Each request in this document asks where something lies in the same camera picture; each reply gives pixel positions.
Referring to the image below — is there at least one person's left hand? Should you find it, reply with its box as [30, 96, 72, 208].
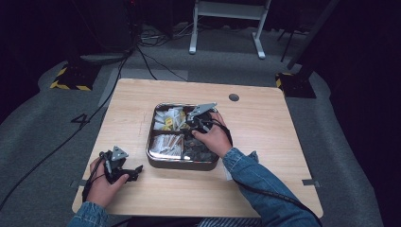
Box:
[86, 157, 131, 208]

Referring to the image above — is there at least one thin black floor cable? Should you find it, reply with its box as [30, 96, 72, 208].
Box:
[135, 46, 189, 83]

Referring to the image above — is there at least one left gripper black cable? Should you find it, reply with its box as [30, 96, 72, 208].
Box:
[81, 151, 113, 202]

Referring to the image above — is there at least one tangle of floor cables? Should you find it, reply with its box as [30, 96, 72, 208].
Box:
[137, 20, 198, 49]

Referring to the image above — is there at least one dark slanted pole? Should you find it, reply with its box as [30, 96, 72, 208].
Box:
[287, 0, 341, 72]

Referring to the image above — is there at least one square metal divided tray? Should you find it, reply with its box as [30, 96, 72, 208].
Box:
[146, 102, 221, 172]

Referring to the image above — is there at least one flat grey stand foot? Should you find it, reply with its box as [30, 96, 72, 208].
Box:
[79, 51, 129, 66]

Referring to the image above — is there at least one person's right hand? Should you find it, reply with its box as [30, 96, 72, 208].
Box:
[192, 113, 234, 159]

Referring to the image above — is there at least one grey tape strip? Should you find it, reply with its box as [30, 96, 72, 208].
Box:
[69, 179, 89, 189]
[301, 178, 322, 188]

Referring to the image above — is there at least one white metal stand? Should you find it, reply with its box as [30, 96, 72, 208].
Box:
[188, 0, 272, 61]

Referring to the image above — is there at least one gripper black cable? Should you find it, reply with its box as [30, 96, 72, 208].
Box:
[206, 118, 323, 227]
[81, 151, 113, 202]

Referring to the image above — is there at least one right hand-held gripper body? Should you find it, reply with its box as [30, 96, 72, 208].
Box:
[186, 102, 218, 133]

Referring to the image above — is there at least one pile of brown white sticks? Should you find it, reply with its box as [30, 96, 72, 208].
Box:
[150, 133, 184, 157]

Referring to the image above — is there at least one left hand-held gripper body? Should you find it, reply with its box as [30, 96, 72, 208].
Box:
[99, 145, 134, 185]

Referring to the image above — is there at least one dark cabinet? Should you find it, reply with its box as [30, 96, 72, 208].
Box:
[89, 0, 138, 53]

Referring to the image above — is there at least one long black floor cable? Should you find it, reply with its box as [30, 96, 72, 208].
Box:
[0, 46, 141, 212]

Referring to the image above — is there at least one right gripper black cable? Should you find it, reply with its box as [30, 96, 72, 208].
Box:
[206, 118, 323, 227]

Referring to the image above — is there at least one black yellow striped base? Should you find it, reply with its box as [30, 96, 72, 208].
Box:
[49, 62, 97, 93]
[274, 71, 317, 99]

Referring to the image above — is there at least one pile of yellow white packets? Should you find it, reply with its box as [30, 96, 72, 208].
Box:
[153, 107, 190, 131]

